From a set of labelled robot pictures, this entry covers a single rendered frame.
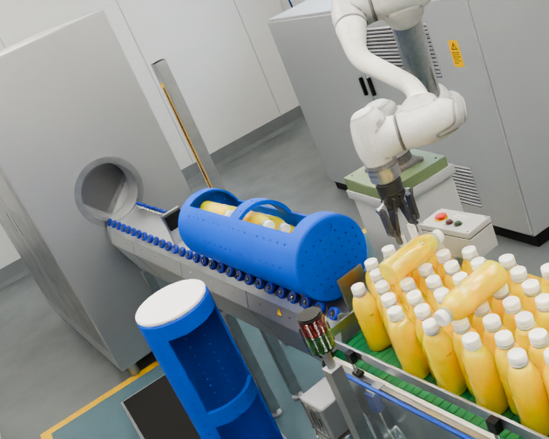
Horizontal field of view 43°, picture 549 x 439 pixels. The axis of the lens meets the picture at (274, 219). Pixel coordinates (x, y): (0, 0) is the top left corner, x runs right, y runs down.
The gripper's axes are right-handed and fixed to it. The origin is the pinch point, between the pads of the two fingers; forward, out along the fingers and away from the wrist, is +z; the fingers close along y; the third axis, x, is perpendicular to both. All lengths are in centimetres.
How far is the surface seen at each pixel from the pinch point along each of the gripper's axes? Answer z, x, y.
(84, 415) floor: 112, -238, 90
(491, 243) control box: 10.9, 11.8, -18.7
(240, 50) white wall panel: 12, -520, -253
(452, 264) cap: 2.2, 19.7, 3.5
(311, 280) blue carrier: 5.3, -23.6, 22.8
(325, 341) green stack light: -6, 23, 49
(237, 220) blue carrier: -9, -64, 20
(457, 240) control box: 6.4, 6.7, -11.5
